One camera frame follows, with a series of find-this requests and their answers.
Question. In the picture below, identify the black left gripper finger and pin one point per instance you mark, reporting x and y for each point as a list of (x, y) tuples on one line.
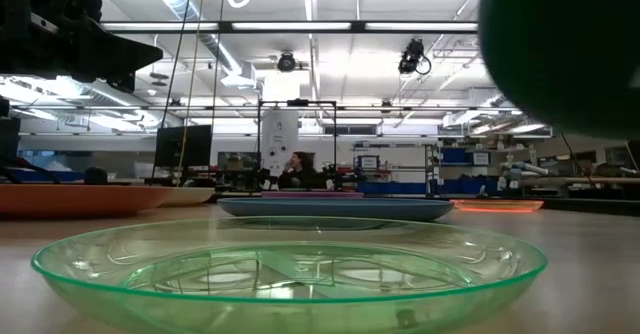
[(122, 82), (115, 51)]

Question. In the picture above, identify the cream plastic plate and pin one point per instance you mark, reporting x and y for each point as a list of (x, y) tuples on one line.
[(192, 195)]

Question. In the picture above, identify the green bowl with white lid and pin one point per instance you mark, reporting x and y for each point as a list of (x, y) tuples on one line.
[(560, 49)]

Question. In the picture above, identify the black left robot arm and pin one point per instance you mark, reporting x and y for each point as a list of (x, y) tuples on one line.
[(7, 139)]

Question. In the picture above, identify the black computer monitor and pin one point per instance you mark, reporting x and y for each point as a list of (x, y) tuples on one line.
[(182, 146)]

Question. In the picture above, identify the dark round object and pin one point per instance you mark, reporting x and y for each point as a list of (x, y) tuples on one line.
[(95, 175)]

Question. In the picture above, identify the opaque orange plastic plate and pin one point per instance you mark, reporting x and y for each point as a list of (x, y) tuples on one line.
[(75, 199)]

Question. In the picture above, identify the black overhead light bar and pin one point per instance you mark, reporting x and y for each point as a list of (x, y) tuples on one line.
[(290, 26)]

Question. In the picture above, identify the clear green plastic plate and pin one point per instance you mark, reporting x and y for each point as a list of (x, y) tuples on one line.
[(75, 270)]

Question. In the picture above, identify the person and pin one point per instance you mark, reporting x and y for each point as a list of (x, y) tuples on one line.
[(300, 174)]

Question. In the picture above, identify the magenta plastic plate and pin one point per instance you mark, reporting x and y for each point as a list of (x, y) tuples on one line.
[(312, 194)]

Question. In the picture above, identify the blue plastic plate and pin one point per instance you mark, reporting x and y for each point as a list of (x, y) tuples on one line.
[(335, 209)]

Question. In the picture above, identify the white framed sign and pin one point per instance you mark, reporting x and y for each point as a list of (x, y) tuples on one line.
[(368, 162)]

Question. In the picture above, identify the row of blue bins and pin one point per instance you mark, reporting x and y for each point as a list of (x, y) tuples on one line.
[(395, 188)]

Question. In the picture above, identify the clear orange plastic plate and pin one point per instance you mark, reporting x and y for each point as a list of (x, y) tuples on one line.
[(495, 206)]

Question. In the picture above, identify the black round ceiling camera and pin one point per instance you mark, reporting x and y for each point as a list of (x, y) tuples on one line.
[(286, 62)]

